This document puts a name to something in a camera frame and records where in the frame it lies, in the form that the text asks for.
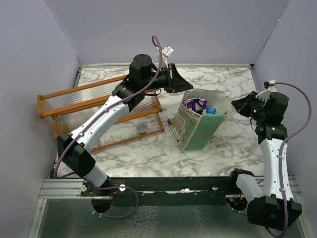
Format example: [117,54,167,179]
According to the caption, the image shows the purple snack bag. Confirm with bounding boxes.
[182,98,207,114]

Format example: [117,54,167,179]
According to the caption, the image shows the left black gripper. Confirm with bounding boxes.
[141,63,193,93]

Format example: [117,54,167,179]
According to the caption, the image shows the small clear plastic cup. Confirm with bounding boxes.
[136,121,148,134]

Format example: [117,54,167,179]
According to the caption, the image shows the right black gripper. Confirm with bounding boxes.
[232,91,268,121]

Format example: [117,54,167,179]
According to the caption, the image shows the purple cable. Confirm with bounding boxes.
[264,80,312,238]
[53,35,166,179]

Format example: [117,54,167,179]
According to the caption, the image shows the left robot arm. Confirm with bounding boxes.
[57,54,193,196]

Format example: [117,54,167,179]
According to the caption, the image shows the green marker pen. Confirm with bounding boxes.
[171,121,178,136]

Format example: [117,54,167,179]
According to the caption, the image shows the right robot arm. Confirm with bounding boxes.
[227,91,302,233]

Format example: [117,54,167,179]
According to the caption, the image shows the magenta marker pen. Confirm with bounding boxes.
[167,119,179,142]

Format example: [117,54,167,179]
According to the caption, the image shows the blue snack packet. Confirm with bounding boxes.
[206,107,216,115]

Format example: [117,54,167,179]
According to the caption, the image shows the orange wooden rack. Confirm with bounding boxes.
[37,74,165,152]

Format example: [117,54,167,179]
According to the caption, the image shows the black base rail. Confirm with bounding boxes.
[81,177,247,210]

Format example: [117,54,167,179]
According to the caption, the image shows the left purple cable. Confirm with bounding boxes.
[53,35,166,179]

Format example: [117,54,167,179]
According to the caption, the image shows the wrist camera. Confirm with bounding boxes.
[256,80,277,102]
[161,45,174,65]

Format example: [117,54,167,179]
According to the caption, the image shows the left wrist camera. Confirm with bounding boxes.
[161,45,174,65]

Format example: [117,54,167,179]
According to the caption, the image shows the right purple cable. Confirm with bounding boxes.
[264,80,312,238]

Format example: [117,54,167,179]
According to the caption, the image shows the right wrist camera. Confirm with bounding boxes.
[256,80,277,102]

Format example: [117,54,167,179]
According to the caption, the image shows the green paper bag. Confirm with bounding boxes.
[173,89,233,151]

